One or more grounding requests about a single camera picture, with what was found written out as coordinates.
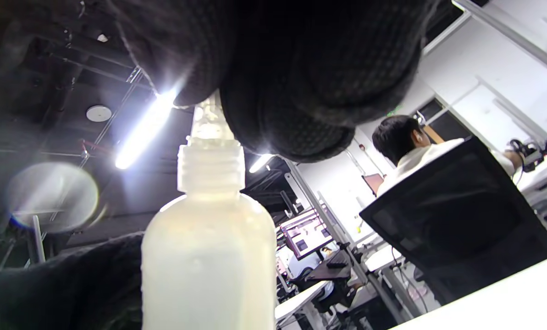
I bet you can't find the person's left hand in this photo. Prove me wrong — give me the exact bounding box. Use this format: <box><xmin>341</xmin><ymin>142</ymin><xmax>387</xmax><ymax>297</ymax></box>
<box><xmin>0</xmin><ymin>231</ymin><xmax>144</xmax><ymax>330</ymax></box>

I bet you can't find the person's right hand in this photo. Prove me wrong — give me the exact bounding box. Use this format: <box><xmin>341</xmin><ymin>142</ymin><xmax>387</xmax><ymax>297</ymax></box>
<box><xmin>108</xmin><ymin>0</ymin><xmax>439</xmax><ymax>163</ymax></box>

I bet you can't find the translucent cone bottle cap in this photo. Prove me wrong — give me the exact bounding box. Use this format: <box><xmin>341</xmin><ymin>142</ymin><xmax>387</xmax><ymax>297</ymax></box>
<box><xmin>188</xmin><ymin>92</ymin><xmax>235</xmax><ymax>143</ymax></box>

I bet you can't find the translucent honey bottle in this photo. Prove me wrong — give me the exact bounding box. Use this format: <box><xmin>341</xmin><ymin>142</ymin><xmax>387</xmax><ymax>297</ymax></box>
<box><xmin>141</xmin><ymin>92</ymin><xmax>277</xmax><ymax>330</ymax></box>

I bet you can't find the ceiling strip light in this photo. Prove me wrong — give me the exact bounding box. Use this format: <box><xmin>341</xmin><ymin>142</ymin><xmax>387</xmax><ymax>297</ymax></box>
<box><xmin>249</xmin><ymin>154</ymin><xmax>274</xmax><ymax>174</ymax></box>
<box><xmin>115</xmin><ymin>89</ymin><xmax>177</xmax><ymax>170</ymax></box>

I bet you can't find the small red screen monitor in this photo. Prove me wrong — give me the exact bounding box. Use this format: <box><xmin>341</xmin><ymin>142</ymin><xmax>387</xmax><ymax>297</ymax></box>
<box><xmin>363</xmin><ymin>173</ymin><xmax>385</xmax><ymax>195</ymax></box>

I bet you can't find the monitor with pink screen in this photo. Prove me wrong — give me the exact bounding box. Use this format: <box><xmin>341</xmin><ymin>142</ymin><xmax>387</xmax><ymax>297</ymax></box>
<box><xmin>280</xmin><ymin>206</ymin><xmax>333</xmax><ymax>261</ymax></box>

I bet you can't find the round white ceiling detector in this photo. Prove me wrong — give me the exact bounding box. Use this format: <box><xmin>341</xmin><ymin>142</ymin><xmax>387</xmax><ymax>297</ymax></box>
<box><xmin>86</xmin><ymin>105</ymin><xmax>112</xmax><ymax>122</ymax></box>

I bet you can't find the black keyboard tray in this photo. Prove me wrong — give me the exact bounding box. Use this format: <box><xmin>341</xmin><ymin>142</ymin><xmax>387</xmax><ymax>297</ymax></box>
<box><xmin>305</xmin><ymin>250</ymin><xmax>352</xmax><ymax>281</ymax></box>

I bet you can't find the white office desk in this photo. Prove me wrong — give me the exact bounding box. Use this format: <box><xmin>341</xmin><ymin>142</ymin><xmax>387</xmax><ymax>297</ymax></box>
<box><xmin>276</xmin><ymin>280</ymin><xmax>329</xmax><ymax>330</ymax></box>
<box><xmin>514</xmin><ymin>156</ymin><xmax>547</xmax><ymax>207</ymax></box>

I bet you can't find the black mesh office chair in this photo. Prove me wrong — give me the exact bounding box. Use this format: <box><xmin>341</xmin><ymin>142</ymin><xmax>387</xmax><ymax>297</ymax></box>
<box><xmin>359</xmin><ymin>137</ymin><xmax>547</xmax><ymax>305</ymax></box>

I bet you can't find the aluminium frame pole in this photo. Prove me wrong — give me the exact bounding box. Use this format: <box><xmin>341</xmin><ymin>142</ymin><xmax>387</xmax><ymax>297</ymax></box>
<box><xmin>285</xmin><ymin>158</ymin><xmax>407</xmax><ymax>324</ymax></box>

